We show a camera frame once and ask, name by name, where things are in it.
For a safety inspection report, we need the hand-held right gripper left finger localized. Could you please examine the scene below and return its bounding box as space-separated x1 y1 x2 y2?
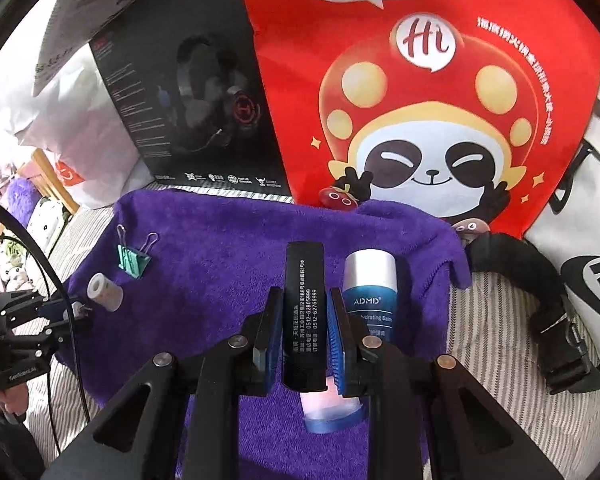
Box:
40 286 286 480

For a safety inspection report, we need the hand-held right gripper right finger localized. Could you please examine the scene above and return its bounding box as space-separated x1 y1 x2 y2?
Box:
327 287 566 480

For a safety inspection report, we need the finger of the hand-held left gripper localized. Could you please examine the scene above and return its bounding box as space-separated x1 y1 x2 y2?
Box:
0 291 92 323
7 317 78 356

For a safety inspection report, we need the long black box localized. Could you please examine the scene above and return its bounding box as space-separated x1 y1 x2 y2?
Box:
281 241 326 393

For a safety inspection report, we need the white and blue balm bottle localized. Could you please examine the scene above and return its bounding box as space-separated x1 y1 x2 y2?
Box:
342 250 398 346

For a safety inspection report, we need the pink and blue round container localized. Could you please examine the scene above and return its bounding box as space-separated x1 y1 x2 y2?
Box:
300 380 368 435

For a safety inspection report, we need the white tape roll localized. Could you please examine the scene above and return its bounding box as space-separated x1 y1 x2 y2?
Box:
87 273 124 312

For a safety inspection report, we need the green binder clip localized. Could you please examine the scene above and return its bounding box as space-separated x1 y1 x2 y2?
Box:
115 225 160 281

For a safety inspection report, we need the person's left hand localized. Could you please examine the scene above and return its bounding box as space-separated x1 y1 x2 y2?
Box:
0 380 28 428

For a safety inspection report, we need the patterned clothes pile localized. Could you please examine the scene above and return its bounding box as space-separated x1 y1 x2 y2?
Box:
0 200 73 301

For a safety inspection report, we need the purple towel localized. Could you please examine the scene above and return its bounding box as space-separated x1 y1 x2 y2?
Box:
55 190 473 480

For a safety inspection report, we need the purple fuzzy cloth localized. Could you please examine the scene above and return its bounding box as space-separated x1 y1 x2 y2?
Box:
2 177 37 228

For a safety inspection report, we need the white plastic shopping bag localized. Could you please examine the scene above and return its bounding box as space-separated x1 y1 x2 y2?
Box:
0 47 158 211

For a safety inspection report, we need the white waist bag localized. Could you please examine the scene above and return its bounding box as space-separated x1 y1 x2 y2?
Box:
464 40 600 396

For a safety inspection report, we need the black headphone box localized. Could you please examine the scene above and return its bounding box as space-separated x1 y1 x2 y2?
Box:
89 0 293 193

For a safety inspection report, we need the red paper bag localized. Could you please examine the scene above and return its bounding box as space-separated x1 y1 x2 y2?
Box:
235 0 600 238

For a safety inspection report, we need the thick black cable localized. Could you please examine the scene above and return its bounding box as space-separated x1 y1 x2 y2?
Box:
0 194 93 423

